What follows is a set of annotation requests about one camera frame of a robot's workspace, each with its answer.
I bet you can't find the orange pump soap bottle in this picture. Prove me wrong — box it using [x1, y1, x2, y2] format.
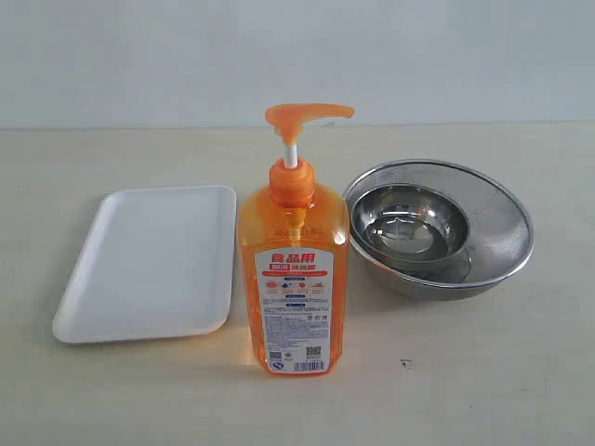
[237, 103, 354, 376]

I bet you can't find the small stainless steel bowl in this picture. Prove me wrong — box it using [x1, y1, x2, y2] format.
[350, 183, 470, 273]

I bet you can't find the steel mesh colander bowl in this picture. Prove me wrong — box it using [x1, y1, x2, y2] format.
[343, 160, 535, 300]

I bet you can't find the white rectangular foam tray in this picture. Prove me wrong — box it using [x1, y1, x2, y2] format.
[52, 185, 237, 344]

